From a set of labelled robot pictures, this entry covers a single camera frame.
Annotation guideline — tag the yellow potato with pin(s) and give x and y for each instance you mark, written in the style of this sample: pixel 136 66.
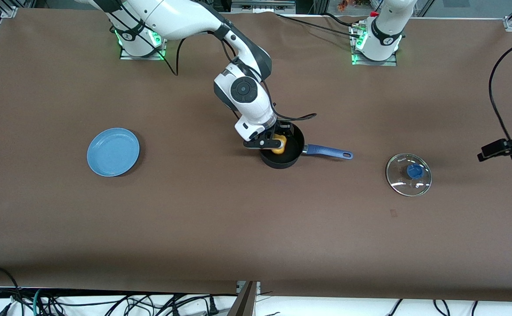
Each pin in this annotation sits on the yellow potato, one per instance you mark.
pixel 279 145

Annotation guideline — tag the blue round plate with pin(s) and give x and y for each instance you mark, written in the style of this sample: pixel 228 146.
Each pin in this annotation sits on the blue round plate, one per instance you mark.
pixel 113 152

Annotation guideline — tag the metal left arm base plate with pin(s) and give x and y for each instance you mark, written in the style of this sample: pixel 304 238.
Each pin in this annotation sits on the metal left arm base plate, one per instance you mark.
pixel 370 62

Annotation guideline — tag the glass lid with blue knob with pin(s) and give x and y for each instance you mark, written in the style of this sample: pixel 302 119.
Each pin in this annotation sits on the glass lid with blue knob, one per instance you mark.
pixel 408 174

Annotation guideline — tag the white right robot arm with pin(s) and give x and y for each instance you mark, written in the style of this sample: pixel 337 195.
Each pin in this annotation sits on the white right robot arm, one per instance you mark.
pixel 181 17

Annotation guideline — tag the metal rail fixture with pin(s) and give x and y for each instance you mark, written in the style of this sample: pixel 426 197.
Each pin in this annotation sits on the metal rail fixture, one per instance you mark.
pixel 262 6

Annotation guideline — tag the aluminium profile bar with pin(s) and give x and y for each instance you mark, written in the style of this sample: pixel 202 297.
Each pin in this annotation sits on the aluminium profile bar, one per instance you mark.
pixel 243 303

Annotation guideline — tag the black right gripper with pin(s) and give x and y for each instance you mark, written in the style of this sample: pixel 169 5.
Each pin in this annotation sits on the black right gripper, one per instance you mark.
pixel 284 128

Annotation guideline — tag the black power plug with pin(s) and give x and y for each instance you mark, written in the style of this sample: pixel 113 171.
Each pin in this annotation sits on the black power plug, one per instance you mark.
pixel 213 306

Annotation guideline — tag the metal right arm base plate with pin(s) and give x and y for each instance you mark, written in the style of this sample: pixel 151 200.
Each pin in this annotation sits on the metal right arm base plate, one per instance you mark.
pixel 126 56

